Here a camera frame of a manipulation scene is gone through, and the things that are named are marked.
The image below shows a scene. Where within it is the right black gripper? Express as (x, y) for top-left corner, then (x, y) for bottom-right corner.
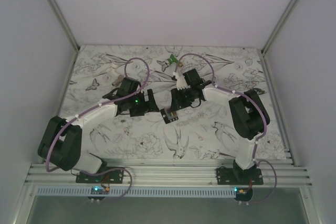
(170, 87), (194, 113)

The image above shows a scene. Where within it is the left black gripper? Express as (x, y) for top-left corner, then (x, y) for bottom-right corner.
(128, 89), (159, 117)

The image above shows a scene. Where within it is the clear fuse box cover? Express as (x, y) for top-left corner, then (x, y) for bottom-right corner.
(165, 109), (177, 121)

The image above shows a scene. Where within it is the black fuse box base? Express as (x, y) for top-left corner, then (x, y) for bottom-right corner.
(160, 107), (179, 124)

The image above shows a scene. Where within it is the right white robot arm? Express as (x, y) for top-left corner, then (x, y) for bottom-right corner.
(161, 69), (269, 185)

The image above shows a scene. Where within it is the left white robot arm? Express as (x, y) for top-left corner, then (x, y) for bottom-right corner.
(37, 77), (159, 183)

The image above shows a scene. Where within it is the white and grey pipe fitting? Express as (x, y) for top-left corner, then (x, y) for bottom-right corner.
(109, 63), (124, 88)

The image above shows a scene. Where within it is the floral printed table mat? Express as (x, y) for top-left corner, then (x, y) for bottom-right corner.
(60, 46), (288, 160)

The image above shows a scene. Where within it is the small grey hammer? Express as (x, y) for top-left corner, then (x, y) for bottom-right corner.
(255, 88), (265, 94)

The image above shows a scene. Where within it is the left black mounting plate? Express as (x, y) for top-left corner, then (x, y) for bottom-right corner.
(76, 167), (124, 185)

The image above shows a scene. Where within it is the black mounting plate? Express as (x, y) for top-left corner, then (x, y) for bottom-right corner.
(215, 166), (264, 186)
(76, 167), (124, 185)

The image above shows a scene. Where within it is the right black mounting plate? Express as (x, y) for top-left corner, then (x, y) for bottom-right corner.
(215, 166), (264, 186)

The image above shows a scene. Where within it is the left controller board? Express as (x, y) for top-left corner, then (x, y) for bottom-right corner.
(91, 186), (110, 195)

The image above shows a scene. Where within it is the controller board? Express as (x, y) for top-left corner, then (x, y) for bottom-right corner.
(234, 187), (253, 195)
(91, 186), (110, 195)

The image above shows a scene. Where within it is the right controller board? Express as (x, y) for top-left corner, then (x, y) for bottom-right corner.
(234, 187), (253, 195)

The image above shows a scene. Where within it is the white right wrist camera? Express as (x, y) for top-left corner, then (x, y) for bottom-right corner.
(172, 72), (188, 90)

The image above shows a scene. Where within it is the aluminium frame rail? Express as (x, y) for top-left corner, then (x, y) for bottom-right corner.
(25, 159), (312, 188)

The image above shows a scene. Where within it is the white slotted cable duct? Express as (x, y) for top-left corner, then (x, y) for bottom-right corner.
(36, 186), (236, 198)

